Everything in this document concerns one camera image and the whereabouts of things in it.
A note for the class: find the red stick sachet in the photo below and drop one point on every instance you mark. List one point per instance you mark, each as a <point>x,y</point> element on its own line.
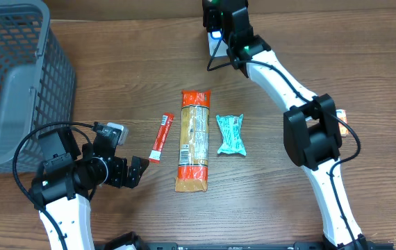
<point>161,137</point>

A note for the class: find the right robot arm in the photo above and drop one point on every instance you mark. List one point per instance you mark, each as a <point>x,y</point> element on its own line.
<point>311,127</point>

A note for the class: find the red snack package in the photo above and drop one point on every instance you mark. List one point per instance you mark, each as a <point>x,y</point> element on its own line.
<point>192,175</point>

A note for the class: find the white barcode scanner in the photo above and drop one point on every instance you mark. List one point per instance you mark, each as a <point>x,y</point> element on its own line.
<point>217,47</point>

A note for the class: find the grey plastic mesh basket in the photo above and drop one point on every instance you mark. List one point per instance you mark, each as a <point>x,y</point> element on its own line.
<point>37,80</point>

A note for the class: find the teal tissue packet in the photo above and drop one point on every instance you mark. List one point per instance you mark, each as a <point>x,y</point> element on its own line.
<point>230,128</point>

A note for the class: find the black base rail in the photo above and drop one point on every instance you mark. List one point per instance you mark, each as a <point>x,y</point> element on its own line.
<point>294,246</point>

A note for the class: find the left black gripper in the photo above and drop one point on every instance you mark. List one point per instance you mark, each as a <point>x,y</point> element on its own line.
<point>120,171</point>

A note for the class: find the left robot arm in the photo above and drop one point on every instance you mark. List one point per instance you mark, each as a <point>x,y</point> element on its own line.
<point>68,178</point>

